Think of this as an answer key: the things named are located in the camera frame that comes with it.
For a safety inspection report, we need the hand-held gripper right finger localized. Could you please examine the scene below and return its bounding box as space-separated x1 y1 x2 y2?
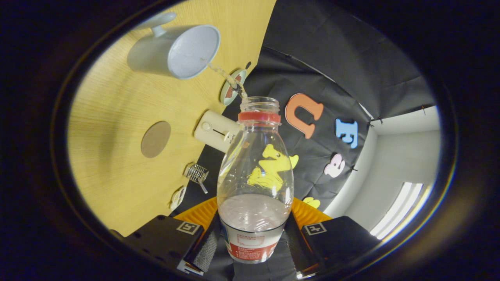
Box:
284 197 381 279

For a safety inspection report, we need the small white green dish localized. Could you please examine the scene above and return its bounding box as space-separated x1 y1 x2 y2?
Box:
170 187 187 211

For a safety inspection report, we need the white cup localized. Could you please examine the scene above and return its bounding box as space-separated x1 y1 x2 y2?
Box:
127 12 221 80

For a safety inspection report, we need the brown round coaster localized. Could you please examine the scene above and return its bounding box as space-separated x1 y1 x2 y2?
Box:
141 121 171 158

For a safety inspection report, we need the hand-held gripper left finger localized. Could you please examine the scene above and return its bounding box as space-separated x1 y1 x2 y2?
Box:
111 196 221 277

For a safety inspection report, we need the clear plastic juice bottle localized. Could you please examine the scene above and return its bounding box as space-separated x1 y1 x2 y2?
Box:
216 96 295 264

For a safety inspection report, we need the pale green plate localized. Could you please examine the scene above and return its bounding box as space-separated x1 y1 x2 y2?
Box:
220 69 247 106

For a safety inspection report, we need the wooden table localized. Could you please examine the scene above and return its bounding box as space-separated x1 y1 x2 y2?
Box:
67 0 277 238

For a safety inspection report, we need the long ceiling light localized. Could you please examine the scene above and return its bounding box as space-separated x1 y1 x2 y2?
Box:
369 181 424 240

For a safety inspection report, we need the white toaster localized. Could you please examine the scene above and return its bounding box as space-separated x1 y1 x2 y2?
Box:
194 110 241 153

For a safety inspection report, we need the small metal wire rack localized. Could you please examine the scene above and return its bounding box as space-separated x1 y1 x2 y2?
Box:
184 163 209 194

